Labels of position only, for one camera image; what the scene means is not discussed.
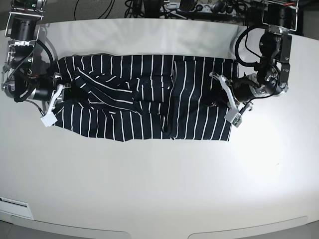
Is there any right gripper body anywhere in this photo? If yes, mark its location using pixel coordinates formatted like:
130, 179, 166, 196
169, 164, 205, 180
32, 72, 71, 117

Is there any white paper label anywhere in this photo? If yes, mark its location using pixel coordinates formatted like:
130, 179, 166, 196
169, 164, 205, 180
0, 197, 34, 220

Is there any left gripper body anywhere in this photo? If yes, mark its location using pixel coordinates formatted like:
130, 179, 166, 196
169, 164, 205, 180
203, 72, 261, 117

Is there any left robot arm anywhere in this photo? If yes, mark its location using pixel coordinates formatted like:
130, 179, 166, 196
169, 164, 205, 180
206, 0, 299, 117

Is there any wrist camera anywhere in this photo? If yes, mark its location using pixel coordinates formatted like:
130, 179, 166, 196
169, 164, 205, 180
224, 108, 242, 127
40, 112, 58, 127

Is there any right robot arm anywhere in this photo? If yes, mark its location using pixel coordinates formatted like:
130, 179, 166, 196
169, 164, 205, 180
1, 0, 71, 120

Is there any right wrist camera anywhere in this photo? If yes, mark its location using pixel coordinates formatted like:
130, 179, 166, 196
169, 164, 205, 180
40, 112, 58, 127

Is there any navy white striped T-shirt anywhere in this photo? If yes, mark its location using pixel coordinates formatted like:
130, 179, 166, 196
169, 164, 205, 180
54, 54, 238, 142

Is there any white power strip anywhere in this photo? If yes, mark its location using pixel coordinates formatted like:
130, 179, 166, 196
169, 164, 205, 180
161, 0, 237, 16

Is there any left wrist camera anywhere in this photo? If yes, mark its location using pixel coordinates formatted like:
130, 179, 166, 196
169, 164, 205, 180
224, 108, 242, 127

